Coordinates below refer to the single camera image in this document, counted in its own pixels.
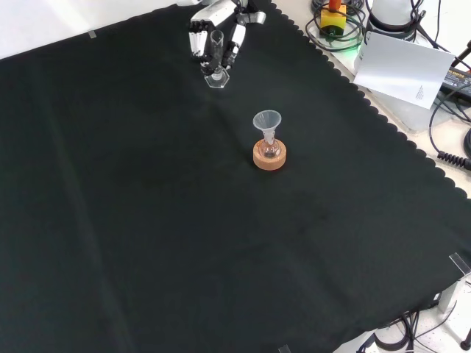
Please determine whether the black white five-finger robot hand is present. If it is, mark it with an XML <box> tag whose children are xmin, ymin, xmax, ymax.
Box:
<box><xmin>188</xmin><ymin>0</ymin><xmax>272</xmax><ymax>76</ymax></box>

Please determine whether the clear round-bottom flask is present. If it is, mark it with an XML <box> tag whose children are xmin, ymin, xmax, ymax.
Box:
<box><xmin>257</xmin><ymin>137</ymin><xmax>283</xmax><ymax>161</ymax></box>

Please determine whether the clear plastic funnel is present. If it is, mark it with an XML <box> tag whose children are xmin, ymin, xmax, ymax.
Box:
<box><xmin>252</xmin><ymin>110</ymin><xmax>283</xmax><ymax>145</ymax></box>

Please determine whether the yellow stop button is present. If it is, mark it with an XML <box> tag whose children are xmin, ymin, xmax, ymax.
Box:
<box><xmin>319</xmin><ymin>0</ymin><xmax>347</xmax><ymax>39</ymax></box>

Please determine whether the black cloth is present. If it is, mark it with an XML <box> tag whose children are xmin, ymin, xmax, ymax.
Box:
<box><xmin>0</xmin><ymin>0</ymin><xmax>471</xmax><ymax>353</ymax></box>

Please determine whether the white paper sheet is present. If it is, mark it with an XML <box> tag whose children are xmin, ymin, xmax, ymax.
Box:
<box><xmin>353</xmin><ymin>30</ymin><xmax>456</xmax><ymax>110</ymax></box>

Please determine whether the pale base board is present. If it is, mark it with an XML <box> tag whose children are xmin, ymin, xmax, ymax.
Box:
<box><xmin>362</xmin><ymin>86</ymin><xmax>437</xmax><ymax>135</ymax></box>

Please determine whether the black power adapter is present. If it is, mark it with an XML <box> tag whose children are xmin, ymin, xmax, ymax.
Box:
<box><xmin>440</xmin><ymin>68</ymin><xmax>471</xmax><ymax>95</ymax></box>

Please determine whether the silver aluminium profile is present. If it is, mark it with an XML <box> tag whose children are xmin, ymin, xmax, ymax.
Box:
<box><xmin>439</xmin><ymin>274</ymin><xmax>471</xmax><ymax>313</ymax></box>

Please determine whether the black cable loop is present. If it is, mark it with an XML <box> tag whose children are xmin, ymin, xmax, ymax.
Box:
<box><xmin>304</xmin><ymin>0</ymin><xmax>369</xmax><ymax>53</ymax></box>

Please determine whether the cork ring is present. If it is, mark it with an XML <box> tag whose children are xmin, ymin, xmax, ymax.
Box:
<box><xmin>252</xmin><ymin>140</ymin><xmax>288</xmax><ymax>173</ymax></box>

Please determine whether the black thin cable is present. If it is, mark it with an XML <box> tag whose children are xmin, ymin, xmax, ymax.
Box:
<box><xmin>428</xmin><ymin>86</ymin><xmax>471</xmax><ymax>157</ymax></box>

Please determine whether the black coiled cable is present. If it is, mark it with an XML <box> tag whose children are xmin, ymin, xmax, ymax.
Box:
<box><xmin>436</xmin><ymin>149</ymin><xmax>471</xmax><ymax>170</ymax></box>

